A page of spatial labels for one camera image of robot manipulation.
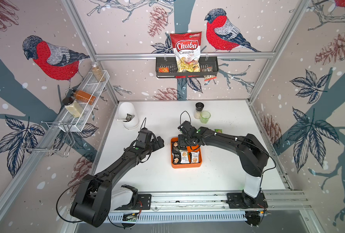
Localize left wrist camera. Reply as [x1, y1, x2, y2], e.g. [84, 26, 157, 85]
[137, 128, 153, 143]

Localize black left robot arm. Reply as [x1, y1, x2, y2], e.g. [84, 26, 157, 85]
[70, 134, 164, 227]

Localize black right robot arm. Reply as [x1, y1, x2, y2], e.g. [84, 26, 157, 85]
[178, 121, 269, 206]

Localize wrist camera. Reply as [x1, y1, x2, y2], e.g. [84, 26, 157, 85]
[137, 128, 153, 143]
[178, 120, 195, 135]

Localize white rounded container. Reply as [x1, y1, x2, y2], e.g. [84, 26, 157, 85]
[117, 102, 139, 130]

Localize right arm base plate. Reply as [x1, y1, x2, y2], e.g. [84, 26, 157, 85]
[226, 192, 268, 209]

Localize chrome wire rack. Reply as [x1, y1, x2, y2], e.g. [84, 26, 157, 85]
[20, 121, 75, 158]

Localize green translucent cup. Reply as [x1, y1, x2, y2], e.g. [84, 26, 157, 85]
[200, 111, 211, 124]

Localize black cookie packet lower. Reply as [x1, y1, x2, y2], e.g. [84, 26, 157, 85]
[172, 153, 181, 165]

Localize black cookie packet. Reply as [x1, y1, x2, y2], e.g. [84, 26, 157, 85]
[172, 153, 181, 165]
[171, 141, 180, 153]

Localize black cap spice shaker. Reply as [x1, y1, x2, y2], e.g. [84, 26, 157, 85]
[194, 102, 204, 119]

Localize black cookie packet upper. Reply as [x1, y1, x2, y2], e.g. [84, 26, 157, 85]
[171, 141, 180, 153]

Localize white wire wall shelf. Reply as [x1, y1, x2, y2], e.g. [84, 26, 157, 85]
[51, 70, 110, 132]

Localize black wire wall basket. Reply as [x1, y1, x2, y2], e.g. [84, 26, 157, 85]
[156, 57, 219, 78]

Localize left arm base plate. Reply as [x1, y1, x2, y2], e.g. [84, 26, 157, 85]
[120, 194, 152, 210]

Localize white cookie packet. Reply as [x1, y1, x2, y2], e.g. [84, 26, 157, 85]
[190, 151, 200, 164]
[180, 151, 190, 164]

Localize glass jar of grains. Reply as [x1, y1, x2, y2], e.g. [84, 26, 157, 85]
[91, 62, 106, 82]

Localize black lid cream jar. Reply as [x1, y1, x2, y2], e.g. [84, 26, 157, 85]
[62, 97, 83, 118]

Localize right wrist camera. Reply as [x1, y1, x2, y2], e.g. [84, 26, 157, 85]
[178, 120, 195, 135]

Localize orange storage box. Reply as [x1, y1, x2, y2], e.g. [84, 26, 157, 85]
[170, 137, 202, 169]

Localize orange sauce bottle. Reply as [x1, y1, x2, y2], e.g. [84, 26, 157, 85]
[72, 90, 96, 105]

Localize red Chuba cassava chips bag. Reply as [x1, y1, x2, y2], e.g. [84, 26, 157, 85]
[170, 32, 202, 73]

